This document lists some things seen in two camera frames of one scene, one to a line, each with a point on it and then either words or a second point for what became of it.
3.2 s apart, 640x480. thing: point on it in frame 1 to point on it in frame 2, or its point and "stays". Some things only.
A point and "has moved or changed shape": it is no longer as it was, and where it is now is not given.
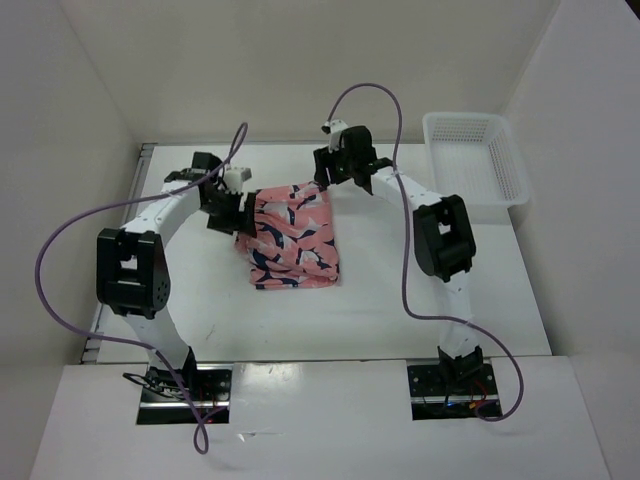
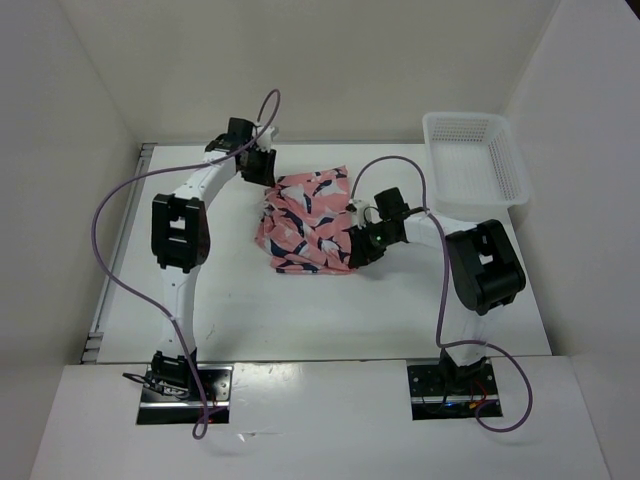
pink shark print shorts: x=295 y=245 has moved or changed shape
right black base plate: x=452 y=391 stays
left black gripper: x=238 y=221 to x=266 y=175
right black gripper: x=322 y=159 to x=361 y=252
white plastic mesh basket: x=474 y=157 stays
